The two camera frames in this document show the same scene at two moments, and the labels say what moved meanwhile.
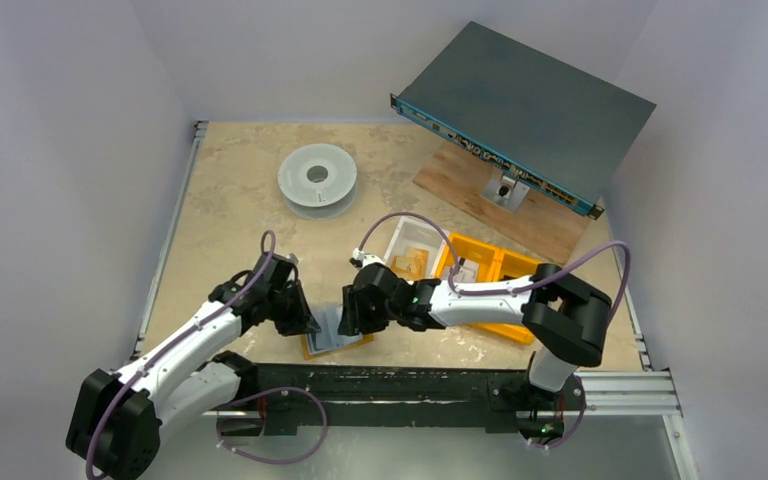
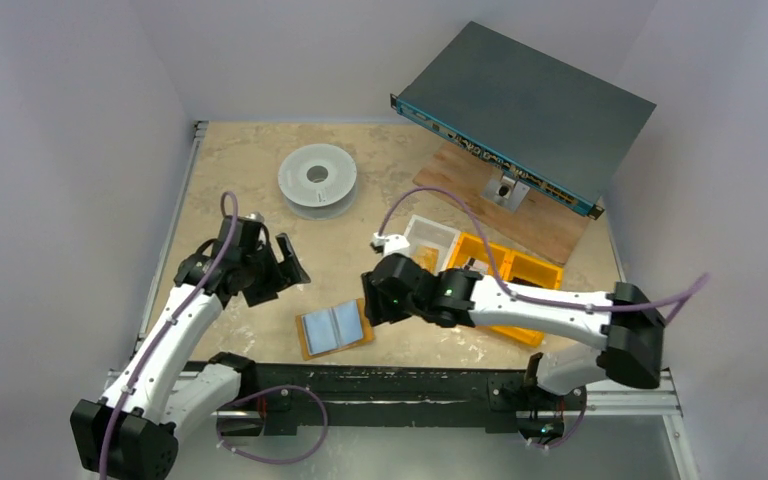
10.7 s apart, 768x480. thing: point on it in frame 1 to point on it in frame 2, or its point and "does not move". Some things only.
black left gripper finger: x=293 y=315 to x=265 y=287
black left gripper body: x=272 y=297 to x=258 y=263
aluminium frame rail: x=199 y=131 does not move
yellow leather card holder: x=328 y=340 does not move
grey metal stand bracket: x=505 y=191 does not move
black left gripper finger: x=303 y=320 to x=291 y=265
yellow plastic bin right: x=508 y=265 does not move
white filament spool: x=319 y=181 does not move
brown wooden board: x=550 y=224 does not move
